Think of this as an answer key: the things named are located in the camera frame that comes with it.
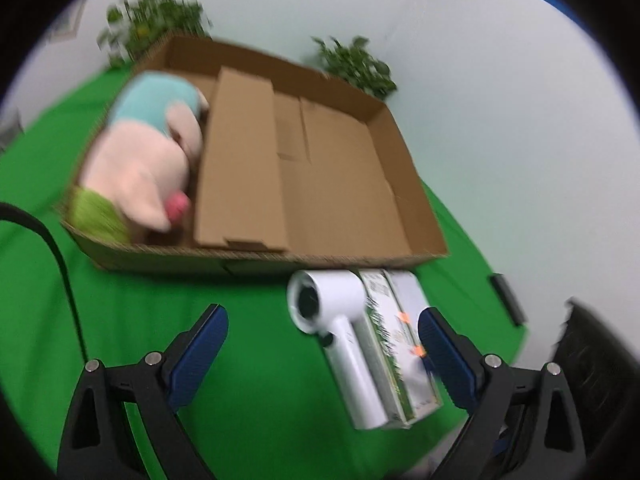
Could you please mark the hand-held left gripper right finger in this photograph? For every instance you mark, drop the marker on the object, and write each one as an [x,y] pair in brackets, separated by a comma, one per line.
[447,355]

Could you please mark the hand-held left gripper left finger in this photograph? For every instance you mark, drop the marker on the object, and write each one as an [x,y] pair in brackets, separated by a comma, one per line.
[200,349]

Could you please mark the black table clip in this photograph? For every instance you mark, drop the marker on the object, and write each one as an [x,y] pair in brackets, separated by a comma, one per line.
[507,297]

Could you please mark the green potted plant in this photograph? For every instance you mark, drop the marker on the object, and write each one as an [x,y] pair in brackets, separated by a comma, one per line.
[357,67]
[152,22]

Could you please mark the black chair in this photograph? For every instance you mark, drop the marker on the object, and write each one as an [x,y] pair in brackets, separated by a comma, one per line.
[597,375]

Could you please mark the green tablecloth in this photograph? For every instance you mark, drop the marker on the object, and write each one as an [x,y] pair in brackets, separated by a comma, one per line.
[150,320]

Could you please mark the white hair dryer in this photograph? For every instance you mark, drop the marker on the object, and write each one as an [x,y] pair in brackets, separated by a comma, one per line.
[336,340]

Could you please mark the brown cardboard box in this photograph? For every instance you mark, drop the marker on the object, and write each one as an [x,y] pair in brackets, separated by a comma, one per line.
[300,160]

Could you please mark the pink plush pig toy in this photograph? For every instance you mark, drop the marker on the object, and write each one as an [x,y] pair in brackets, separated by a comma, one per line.
[142,160]

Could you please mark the framed wall picture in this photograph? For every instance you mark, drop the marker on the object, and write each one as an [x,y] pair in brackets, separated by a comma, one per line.
[67,22]

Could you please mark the white green carton box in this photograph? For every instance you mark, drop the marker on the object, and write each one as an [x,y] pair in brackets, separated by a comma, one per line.
[400,340]

